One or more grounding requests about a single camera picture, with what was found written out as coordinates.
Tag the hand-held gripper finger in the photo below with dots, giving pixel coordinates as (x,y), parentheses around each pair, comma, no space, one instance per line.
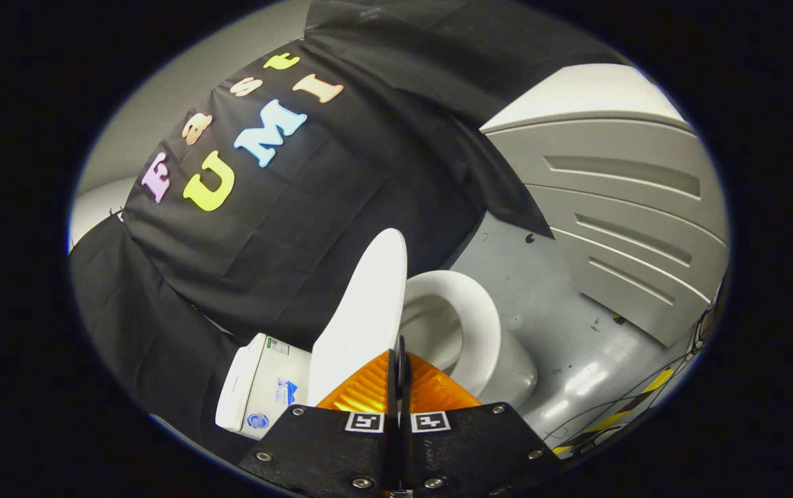
(392,394)
(405,391)

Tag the white board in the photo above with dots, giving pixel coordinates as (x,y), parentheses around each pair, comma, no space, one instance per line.
(576,90)

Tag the white toilet body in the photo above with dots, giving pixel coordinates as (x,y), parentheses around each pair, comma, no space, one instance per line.
(265,387)

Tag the grey ribbed plastic panel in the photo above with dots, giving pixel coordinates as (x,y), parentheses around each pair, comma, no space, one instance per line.
(631,228)

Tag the white toilet seat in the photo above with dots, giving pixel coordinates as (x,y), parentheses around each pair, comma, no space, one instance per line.
(471,311)

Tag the black backdrop cloth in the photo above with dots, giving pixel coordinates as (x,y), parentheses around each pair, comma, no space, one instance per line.
(285,228)

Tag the yellow black hazard tape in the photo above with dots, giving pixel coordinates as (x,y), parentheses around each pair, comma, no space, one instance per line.
(638,398)

